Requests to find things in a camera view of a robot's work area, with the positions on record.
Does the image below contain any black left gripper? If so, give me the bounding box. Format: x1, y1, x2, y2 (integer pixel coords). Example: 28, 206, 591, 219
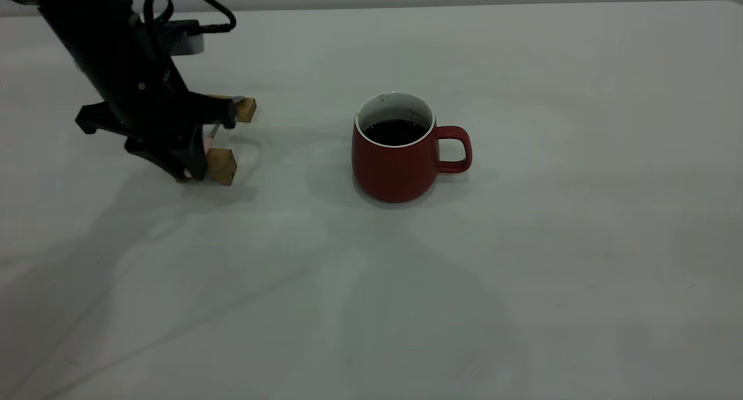
75, 37, 239, 183

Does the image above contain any metal spoon with pink handle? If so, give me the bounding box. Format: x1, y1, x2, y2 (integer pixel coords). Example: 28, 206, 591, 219
177, 97, 244, 183

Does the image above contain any red ceramic mug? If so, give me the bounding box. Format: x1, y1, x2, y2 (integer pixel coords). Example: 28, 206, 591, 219
351, 91, 473, 204

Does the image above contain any dark coffee liquid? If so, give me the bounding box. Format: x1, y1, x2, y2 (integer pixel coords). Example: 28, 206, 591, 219
363, 119, 429, 146

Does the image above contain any arched wooden block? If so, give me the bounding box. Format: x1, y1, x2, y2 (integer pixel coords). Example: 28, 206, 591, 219
204, 147, 238, 186

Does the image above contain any flat rectangular wooden block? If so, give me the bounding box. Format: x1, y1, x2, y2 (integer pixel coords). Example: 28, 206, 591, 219
210, 95, 257, 124

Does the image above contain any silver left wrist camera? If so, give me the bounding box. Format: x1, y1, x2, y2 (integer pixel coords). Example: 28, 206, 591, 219
160, 20, 205, 56

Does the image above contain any black camera cable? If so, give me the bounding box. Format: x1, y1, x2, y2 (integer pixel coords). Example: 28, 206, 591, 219
143, 0, 237, 41

